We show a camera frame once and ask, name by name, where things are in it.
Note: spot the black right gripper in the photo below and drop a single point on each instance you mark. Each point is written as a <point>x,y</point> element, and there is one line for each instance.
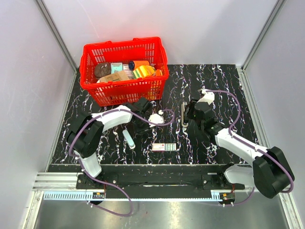
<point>190,109</point>

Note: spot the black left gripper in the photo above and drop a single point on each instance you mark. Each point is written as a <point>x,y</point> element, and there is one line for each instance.
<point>143,130</point>

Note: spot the grey metal stapler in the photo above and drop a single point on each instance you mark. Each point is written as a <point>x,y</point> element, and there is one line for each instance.
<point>184,124</point>

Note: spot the light blue stapler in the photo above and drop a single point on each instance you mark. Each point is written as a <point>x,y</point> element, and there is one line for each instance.
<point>128,139</point>

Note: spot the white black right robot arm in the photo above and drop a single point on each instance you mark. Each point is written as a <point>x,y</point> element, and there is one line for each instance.
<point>268,170</point>

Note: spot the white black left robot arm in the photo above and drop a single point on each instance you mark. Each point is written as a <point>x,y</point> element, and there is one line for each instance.
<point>86,131</point>

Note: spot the yellow green striped box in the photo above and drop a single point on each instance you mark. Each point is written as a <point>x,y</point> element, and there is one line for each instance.
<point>144,71</point>

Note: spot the orange snack packet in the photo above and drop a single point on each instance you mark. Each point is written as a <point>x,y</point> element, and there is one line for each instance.
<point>158,72</point>

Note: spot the red plastic shopping basket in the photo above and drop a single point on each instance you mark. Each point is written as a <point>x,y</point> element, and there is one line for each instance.
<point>112,93</point>

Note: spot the brown cardboard box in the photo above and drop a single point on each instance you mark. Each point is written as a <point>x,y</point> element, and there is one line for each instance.
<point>115,77</point>

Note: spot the red white staple box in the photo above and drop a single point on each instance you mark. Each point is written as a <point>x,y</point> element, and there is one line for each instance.
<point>164,147</point>

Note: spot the orange bottle blue cap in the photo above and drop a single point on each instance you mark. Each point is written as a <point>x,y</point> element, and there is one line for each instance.
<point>135,64</point>

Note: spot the teal white small box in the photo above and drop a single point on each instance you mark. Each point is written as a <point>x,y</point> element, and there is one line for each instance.
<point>116,67</point>

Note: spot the brown round cookie pack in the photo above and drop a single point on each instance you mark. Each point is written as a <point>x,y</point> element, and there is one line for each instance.
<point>102,69</point>

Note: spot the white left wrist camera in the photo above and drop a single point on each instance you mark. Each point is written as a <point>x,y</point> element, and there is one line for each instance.
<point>156,118</point>

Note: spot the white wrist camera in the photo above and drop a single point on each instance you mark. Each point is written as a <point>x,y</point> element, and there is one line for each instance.
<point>207,96</point>
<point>156,118</point>

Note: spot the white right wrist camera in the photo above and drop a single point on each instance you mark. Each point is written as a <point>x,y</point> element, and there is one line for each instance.
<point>207,96</point>

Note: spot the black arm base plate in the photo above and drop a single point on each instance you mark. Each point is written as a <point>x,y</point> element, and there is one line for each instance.
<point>206,177</point>

